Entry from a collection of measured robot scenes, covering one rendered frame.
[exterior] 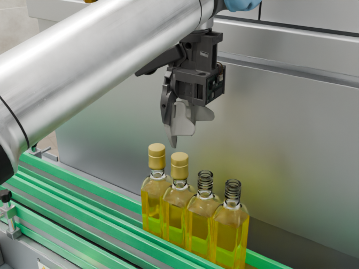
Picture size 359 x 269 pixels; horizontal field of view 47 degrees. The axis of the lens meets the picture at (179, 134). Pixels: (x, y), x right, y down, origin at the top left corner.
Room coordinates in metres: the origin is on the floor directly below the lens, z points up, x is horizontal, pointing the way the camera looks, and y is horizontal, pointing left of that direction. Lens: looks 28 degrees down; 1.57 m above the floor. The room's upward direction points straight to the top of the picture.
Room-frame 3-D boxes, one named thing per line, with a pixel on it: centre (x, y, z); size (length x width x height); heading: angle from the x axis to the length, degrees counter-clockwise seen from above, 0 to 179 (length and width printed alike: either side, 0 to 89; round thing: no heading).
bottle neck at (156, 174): (0.72, 0.05, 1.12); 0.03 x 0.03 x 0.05
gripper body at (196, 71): (0.67, -0.02, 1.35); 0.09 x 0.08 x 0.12; 57
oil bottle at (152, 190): (0.72, 0.05, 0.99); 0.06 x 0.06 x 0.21; 57
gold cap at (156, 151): (0.72, 0.05, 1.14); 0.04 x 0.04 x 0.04
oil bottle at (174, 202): (0.68, 0.00, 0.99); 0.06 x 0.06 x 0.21; 57
